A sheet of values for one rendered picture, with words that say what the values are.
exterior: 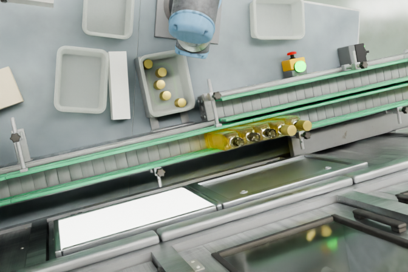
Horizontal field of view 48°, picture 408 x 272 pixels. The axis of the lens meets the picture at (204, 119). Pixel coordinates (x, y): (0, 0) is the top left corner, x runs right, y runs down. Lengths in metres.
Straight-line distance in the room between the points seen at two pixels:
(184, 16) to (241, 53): 0.75
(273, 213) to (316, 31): 1.05
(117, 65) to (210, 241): 0.79
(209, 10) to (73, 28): 0.70
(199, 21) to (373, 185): 0.63
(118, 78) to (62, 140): 0.29
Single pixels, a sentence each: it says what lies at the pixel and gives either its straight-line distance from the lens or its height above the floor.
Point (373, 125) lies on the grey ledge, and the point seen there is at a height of 0.88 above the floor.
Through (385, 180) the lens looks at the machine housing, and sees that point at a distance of 1.35.
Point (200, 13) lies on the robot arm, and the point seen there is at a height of 1.39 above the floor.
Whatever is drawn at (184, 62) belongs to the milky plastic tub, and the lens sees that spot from 1.69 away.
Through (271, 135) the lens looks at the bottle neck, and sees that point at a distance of 1.50.
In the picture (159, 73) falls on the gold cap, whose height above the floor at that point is 0.81.
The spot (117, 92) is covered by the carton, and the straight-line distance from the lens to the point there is 1.66.
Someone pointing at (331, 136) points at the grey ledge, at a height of 0.88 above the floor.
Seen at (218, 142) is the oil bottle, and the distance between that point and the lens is 1.53.
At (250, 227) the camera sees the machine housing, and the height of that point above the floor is 1.43.
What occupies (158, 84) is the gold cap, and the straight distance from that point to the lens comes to 1.69.
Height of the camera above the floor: 2.46
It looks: 71 degrees down
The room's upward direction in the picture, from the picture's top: 92 degrees clockwise
